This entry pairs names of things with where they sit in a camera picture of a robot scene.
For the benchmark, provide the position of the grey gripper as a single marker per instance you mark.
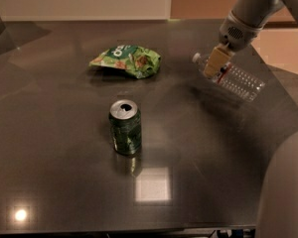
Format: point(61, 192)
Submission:
point(237, 34)

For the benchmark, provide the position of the clear plastic water bottle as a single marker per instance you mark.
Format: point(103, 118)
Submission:
point(232, 78)

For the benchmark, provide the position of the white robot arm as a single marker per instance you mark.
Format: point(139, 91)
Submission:
point(277, 215)

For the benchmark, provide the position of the green chip bag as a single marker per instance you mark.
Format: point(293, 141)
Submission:
point(136, 61)

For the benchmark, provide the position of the green soda can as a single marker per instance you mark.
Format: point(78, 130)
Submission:
point(125, 127)

